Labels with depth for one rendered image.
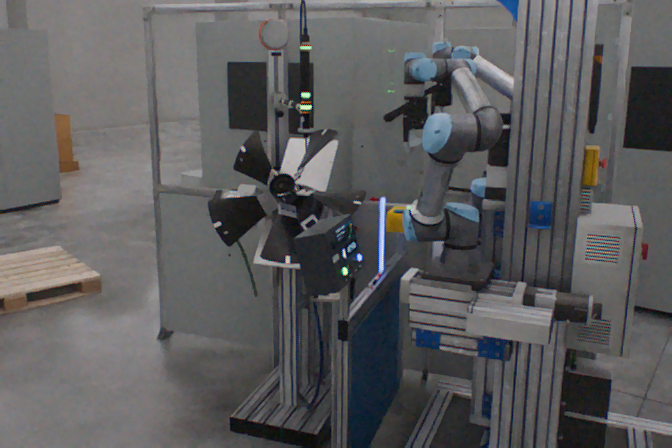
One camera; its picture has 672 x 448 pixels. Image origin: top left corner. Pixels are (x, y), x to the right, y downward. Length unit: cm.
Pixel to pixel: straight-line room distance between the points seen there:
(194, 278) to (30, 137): 455
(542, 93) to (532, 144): 18
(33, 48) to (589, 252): 701
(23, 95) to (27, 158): 72
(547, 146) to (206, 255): 234
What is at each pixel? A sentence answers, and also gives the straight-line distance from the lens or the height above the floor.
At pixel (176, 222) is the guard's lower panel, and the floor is 77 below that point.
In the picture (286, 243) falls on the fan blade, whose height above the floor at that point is 100.
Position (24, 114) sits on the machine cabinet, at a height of 110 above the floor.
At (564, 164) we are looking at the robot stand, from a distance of 233.
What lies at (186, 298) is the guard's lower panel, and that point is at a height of 29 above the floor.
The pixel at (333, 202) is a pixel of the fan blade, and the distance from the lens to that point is 272.
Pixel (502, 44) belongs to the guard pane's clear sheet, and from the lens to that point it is 329.
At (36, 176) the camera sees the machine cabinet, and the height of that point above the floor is 37.
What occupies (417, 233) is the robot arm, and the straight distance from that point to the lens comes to 218.
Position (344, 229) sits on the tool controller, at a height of 123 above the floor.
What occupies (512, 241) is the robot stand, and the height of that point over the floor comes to 112.
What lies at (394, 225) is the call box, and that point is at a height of 102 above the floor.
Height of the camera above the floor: 177
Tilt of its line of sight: 13 degrees down
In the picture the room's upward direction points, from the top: straight up
